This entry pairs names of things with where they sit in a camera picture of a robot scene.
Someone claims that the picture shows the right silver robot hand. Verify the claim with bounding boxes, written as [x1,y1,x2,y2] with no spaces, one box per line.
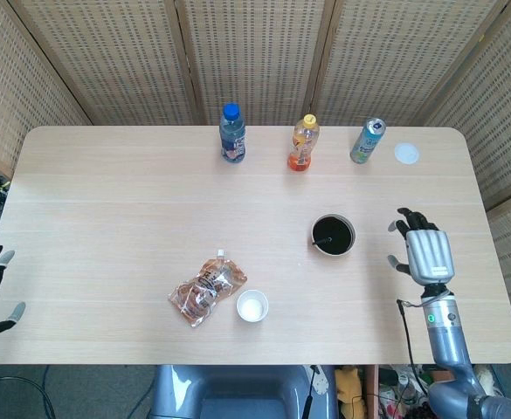
[387,207,454,287]

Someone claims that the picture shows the bowl of black liquid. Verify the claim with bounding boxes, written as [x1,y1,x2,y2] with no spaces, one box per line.
[310,213,356,258]

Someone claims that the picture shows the white round lid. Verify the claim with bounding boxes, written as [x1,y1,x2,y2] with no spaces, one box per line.
[393,141,421,165]

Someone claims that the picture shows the light blue drink can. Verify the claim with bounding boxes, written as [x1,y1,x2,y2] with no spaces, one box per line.
[349,116,387,165]

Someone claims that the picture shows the pile of assorted objects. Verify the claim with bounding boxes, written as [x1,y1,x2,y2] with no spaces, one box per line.
[377,366,433,419]

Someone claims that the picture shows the brown wooden table leg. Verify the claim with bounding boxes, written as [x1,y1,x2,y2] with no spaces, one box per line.
[365,364,379,419]

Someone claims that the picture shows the yellow plush toy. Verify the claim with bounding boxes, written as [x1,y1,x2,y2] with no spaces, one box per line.
[335,366,368,419]

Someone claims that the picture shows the yellow-capped orange drink bottle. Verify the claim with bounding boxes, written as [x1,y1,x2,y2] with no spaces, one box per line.
[286,113,321,173]

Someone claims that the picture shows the white paper cup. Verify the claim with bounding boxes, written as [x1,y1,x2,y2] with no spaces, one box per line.
[236,289,270,324]

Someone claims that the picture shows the brown spouted drink pouch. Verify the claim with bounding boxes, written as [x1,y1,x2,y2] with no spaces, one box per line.
[167,248,248,327]

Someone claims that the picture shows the blue-capped drink bottle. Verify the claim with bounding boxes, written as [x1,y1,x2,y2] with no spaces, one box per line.
[218,102,247,164]

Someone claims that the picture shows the grey robot torso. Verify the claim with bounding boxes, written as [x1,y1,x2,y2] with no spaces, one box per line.
[149,364,339,419]

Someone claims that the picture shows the rattan folding screen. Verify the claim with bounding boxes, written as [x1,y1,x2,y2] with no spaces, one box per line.
[0,0,511,350]

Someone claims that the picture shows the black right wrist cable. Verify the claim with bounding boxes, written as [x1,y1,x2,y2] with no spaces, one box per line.
[396,298,432,388]

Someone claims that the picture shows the black floor cable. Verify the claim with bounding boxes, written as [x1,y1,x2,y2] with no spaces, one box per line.
[0,374,58,419]

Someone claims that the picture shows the white perforated bracket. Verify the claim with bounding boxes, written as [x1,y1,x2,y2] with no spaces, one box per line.
[310,365,328,396]

